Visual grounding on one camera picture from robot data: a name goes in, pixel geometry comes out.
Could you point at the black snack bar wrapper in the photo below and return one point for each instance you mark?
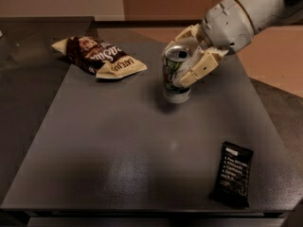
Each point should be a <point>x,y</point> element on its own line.
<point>232,182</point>

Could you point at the green silver 7up can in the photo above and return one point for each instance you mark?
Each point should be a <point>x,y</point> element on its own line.
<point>175,60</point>

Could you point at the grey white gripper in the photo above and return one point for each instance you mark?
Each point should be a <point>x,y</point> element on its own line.
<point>224,25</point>

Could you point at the brown cream chip bag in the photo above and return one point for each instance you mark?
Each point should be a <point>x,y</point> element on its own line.
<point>98,57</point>

